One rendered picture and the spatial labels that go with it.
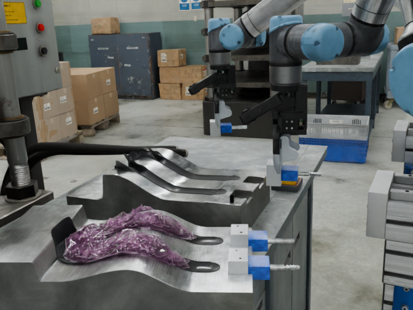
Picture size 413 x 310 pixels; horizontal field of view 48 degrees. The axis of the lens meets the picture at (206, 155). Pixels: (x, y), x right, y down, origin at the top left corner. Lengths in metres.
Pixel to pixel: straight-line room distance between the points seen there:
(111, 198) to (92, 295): 0.41
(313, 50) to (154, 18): 7.63
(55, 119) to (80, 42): 4.50
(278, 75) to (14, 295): 0.70
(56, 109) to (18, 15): 3.42
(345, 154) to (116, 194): 3.35
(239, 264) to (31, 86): 1.12
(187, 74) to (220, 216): 6.87
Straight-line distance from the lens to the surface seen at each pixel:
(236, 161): 1.71
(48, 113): 5.00
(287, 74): 1.08
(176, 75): 7.99
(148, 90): 8.15
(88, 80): 5.72
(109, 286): 0.86
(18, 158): 1.54
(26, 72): 1.74
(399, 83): 0.77
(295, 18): 1.08
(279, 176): 1.15
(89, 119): 5.75
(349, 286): 2.51
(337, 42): 1.00
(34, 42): 1.78
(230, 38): 1.41
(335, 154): 4.39
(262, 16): 1.40
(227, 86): 1.60
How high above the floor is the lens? 1.30
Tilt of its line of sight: 16 degrees down
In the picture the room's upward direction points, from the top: 3 degrees counter-clockwise
